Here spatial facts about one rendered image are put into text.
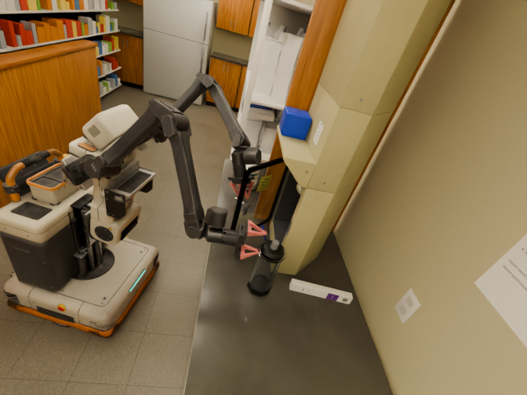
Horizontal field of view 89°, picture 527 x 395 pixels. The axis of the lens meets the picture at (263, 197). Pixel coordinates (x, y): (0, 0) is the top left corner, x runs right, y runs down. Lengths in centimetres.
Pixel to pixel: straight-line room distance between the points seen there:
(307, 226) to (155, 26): 525
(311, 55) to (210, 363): 117
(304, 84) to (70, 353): 196
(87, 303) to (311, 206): 144
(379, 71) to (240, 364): 100
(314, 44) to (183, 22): 473
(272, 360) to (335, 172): 68
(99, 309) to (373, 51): 182
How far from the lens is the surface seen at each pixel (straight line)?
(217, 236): 97
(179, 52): 589
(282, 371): 107
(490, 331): 97
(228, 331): 109
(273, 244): 102
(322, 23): 121
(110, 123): 132
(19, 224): 173
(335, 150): 94
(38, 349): 222
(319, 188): 100
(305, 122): 109
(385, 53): 90
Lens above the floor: 188
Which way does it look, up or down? 33 degrees down
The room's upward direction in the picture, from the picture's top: 17 degrees clockwise
